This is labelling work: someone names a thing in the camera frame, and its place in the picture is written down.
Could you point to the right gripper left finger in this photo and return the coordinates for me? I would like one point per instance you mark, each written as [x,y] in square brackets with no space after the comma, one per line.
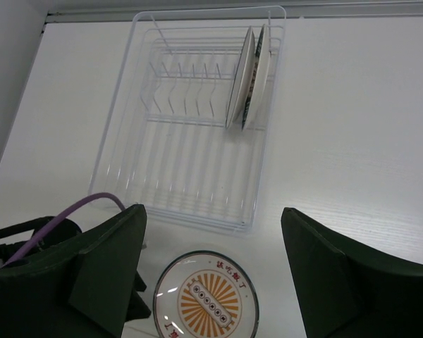
[74,283]

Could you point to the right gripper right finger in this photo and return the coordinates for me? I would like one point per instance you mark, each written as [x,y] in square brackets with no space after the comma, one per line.
[348,289]

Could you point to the orange sunburst plate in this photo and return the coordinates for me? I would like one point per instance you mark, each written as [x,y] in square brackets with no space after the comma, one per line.
[204,293]

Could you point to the blue rimmed white plate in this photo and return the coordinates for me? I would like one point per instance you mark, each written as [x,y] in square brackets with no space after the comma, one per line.
[255,96]

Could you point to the green rimmed white plate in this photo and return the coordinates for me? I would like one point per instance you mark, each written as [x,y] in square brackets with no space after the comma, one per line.
[242,79]

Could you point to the clear wire dish rack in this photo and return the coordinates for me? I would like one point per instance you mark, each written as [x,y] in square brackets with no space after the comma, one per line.
[165,144]

